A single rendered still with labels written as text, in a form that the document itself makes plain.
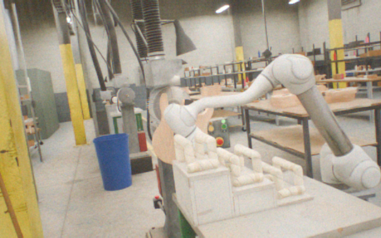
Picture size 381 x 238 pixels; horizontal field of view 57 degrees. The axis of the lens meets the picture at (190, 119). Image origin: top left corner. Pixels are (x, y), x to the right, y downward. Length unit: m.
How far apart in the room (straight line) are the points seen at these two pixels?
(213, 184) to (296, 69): 0.69
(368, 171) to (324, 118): 0.31
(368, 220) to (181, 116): 0.91
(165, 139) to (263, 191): 0.95
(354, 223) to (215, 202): 0.43
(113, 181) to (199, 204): 3.81
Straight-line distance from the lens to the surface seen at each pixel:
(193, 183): 1.16
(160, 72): 1.91
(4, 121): 1.88
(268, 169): 1.36
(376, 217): 1.25
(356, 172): 1.82
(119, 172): 4.91
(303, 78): 1.62
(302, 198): 1.35
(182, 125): 1.69
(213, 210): 1.21
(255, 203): 1.26
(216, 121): 2.30
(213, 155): 1.20
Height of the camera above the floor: 1.43
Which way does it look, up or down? 7 degrees down
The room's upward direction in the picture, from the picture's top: 7 degrees counter-clockwise
